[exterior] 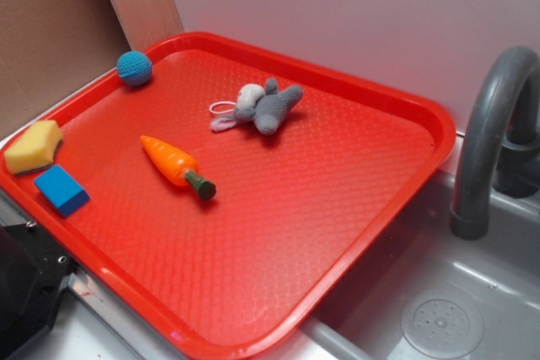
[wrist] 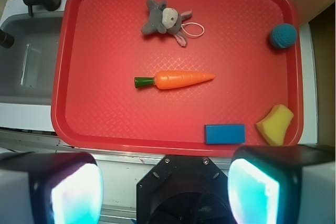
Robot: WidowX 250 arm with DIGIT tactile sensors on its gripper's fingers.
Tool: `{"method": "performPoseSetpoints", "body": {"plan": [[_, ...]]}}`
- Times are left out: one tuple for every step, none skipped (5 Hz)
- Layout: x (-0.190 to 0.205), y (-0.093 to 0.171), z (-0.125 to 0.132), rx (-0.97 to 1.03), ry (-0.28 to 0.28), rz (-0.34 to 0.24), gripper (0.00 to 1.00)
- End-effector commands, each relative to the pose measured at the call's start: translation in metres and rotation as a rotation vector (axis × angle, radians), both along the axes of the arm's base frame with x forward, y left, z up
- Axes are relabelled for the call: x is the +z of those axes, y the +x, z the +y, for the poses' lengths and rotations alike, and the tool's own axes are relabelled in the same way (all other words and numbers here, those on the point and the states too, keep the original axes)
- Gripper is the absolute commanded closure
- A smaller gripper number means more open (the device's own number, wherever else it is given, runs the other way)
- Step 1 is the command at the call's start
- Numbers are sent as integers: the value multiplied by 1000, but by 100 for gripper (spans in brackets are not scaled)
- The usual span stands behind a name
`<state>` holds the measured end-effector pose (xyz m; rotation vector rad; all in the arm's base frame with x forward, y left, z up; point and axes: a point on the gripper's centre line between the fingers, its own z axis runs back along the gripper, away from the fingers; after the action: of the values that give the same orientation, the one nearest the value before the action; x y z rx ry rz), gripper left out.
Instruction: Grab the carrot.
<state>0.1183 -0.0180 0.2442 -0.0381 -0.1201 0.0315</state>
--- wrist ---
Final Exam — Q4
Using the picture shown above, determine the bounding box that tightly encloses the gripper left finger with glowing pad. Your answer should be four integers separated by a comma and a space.
1, 152, 103, 223

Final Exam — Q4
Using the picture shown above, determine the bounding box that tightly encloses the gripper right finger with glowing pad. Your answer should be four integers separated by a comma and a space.
228, 144, 335, 223

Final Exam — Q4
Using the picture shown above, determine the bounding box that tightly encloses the orange toy carrot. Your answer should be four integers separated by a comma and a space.
134, 70, 216, 90

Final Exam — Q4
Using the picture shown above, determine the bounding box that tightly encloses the yellow sponge piece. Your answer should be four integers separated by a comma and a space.
256, 104, 294, 146

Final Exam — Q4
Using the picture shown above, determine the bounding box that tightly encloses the blue rectangular block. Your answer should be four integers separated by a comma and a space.
205, 124, 246, 145

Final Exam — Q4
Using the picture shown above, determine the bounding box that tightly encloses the grey toy sink basin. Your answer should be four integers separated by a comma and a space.
0, 0, 69, 132

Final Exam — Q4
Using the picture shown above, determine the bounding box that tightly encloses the teal textured ball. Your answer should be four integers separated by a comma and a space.
269, 23, 298, 49

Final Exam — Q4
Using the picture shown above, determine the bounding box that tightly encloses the red plastic tray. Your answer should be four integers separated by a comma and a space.
51, 0, 303, 157

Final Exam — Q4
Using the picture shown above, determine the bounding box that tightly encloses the grey plush bunny toy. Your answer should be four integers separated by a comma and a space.
141, 0, 205, 47

